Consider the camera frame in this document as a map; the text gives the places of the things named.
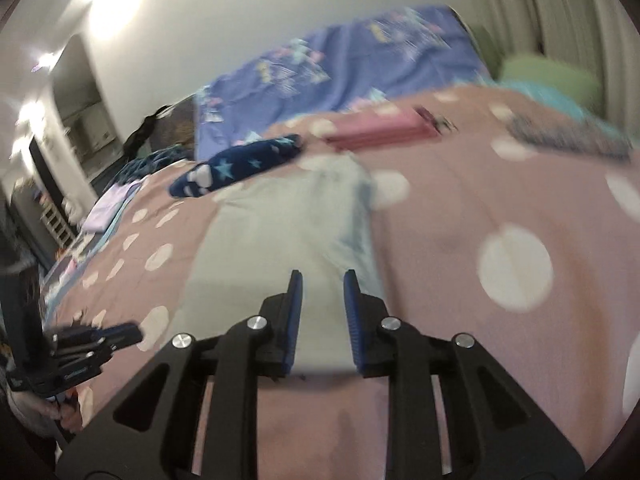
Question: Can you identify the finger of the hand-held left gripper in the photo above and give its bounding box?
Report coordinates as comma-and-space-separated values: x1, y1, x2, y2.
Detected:
47, 322, 144, 353
52, 344, 123, 368

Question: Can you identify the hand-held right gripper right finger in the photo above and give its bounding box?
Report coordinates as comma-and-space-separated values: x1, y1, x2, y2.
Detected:
343, 269, 586, 480

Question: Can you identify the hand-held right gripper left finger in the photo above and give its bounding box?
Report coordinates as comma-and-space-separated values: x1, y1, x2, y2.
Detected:
55, 270, 304, 480

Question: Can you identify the light green shirt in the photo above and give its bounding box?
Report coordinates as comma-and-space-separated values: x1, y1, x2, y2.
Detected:
180, 152, 386, 378

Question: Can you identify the person's left forearm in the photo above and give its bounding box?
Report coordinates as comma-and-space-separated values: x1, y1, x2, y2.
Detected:
9, 391, 83, 438

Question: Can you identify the folded lavender cloth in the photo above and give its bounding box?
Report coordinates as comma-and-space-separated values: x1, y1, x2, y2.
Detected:
80, 182, 143, 233

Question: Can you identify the navy star print cloth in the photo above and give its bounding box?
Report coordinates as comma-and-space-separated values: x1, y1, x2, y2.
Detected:
167, 134, 303, 200

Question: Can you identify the teal knitted blanket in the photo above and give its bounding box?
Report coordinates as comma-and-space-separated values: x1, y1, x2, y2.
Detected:
120, 142, 196, 183

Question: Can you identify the pink polka dot bedsheet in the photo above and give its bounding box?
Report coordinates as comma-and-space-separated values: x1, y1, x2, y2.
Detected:
42, 82, 640, 471

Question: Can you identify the folded pink cloth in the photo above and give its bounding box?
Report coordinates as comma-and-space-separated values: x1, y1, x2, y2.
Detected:
322, 106, 443, 151

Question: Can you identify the black hanging clothing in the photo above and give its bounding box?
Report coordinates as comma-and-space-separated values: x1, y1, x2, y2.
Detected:
122, 105, 173, 158

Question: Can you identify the dark patterned headboard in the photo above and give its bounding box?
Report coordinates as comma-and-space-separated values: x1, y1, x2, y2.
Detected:
150, 95, 198, 153

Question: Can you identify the purple printed blanket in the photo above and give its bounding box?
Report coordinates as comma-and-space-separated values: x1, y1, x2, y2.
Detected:
192, 4, 493, 161

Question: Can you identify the grey patterned cloth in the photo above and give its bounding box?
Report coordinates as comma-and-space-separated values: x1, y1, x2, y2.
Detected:
507, 115, 633, 161

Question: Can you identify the turquoise cloth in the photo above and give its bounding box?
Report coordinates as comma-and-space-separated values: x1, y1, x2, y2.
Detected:
500, 77, 626, 131

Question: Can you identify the green pillow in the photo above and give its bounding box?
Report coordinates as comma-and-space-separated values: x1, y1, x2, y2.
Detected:
500, 52, 603, 106

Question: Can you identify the beige curtain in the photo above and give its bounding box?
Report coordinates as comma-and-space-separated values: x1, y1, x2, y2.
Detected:
470, 0, 621, 91

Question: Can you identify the arched wall mirror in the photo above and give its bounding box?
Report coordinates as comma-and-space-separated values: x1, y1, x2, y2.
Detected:
50, 35, 123, 176

